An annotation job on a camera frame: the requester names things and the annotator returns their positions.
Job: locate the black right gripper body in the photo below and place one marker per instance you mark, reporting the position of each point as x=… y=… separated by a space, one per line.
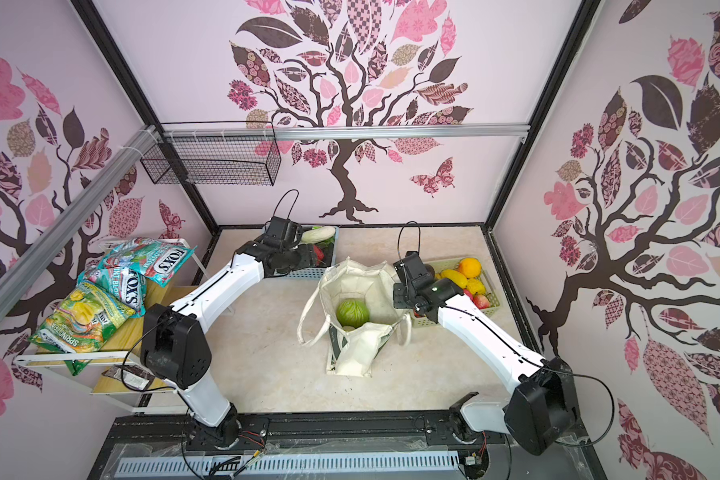
x=403 y=297

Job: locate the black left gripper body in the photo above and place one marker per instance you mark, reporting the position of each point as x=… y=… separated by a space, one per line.
x=296 y=258

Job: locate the red bell pepper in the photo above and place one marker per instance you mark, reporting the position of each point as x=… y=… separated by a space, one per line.
x=319 y=254

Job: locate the green cabbage head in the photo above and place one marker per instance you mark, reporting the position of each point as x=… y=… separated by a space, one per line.
x=352 y=313

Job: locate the cream canvas grocery bag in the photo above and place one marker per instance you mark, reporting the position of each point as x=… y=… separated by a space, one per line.
x=351 y=352

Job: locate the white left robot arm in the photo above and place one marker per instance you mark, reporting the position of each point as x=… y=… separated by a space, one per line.
x=174 y=347

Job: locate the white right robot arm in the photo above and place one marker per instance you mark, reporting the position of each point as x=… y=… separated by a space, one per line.
x=542 y=402

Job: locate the Fox's candy bag upper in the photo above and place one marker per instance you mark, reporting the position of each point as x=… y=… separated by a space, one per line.
x=156 y=260

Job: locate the fox's candy bag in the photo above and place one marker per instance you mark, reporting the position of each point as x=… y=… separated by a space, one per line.
x=125 y=285
x=156 y=260

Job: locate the Fox's candy bag lower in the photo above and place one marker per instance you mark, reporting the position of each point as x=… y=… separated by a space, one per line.
x=125 y=285

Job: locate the green yellow snack bag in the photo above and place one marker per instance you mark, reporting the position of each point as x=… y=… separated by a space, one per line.
x=82 y=322

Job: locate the light green perforated basket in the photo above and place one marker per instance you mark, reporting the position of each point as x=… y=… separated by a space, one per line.
x=436 y=266

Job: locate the light blue perforated basket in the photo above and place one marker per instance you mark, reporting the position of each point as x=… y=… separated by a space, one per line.
x=316 y=272

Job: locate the pale green napa cabbage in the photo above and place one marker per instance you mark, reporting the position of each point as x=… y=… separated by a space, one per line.
x=318 y=234

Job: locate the orange fruit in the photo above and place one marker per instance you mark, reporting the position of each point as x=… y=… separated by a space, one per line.
x=470 y=268

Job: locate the yellow lemon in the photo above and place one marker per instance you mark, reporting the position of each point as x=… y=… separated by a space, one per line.
x=476 y=286

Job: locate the red apple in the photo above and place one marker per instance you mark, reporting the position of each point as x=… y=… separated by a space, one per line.
x=481 y=301

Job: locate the brown chocolate bar wrapper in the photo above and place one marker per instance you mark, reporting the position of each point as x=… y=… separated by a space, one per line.
x=131 y=377

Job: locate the wooden side shelf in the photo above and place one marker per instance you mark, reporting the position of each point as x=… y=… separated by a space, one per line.
x=120 y=351

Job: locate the black wire wall basket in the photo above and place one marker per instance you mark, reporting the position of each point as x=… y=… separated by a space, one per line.
x=215 y=153

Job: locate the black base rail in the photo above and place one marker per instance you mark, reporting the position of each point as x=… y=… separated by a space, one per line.
x=246 y=431

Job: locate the white slotted cable duct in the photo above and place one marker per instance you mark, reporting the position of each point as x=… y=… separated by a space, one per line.
x=284 y=466

